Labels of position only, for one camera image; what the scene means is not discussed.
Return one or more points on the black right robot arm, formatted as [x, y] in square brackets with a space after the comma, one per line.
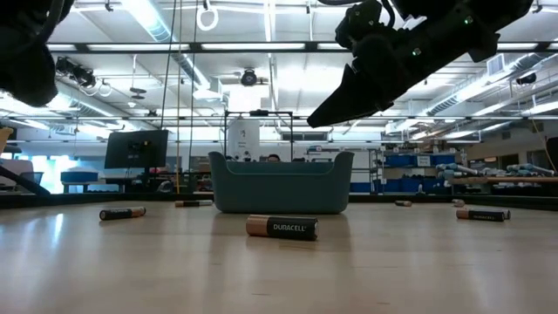
[479, 17]

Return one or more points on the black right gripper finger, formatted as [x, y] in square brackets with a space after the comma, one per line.
[349, 104]

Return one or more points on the long wooden table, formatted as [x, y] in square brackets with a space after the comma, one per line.
[505, 179]

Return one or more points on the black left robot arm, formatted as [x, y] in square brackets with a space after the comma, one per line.
[26, 17]

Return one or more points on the silver AAA battery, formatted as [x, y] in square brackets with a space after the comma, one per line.
[507, 214]
[206, 202]

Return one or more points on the teal plastic bin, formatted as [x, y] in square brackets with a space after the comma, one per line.
[283, 192]

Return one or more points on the black ceiling device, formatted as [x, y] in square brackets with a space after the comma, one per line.
[80, 75]

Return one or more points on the copper black AA battery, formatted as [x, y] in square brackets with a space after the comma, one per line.
[287, 227]

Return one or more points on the blue bench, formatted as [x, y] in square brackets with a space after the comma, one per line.
[78, 176]

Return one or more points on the person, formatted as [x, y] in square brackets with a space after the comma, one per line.
[273, 158]

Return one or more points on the black ceiling fixture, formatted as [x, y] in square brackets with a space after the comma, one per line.
[248, 77]

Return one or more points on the black monitor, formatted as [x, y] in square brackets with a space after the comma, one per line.
[135, 148]

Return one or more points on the shelf with blue bins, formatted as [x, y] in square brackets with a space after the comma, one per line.
[418, 172]

